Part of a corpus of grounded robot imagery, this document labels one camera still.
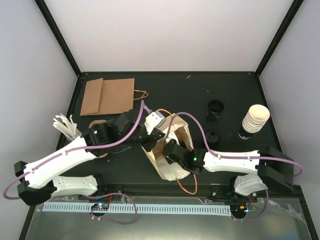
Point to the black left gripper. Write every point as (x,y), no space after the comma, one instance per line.
(157,135)

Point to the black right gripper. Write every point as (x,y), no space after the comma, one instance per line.
(169,161)

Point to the cream paper bag with handles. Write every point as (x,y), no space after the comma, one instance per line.
(176,130)

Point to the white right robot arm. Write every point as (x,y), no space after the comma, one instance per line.
(264,169)

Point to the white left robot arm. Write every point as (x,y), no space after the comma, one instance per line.
(43,179)

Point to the black coffee cup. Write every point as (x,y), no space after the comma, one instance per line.
(214,109)

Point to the flat brown paper bag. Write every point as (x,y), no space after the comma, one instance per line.
(91,98)

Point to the white stirrers in holder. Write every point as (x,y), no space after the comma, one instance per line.
(66,126)

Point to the stack of white paper cups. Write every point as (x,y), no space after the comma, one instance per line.
(253,121)

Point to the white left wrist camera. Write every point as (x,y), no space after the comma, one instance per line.
(154,120)

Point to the brown paper bag with handles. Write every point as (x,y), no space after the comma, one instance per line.
(118,95)

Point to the white slotted cable duct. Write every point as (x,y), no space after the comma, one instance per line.
(121,208)

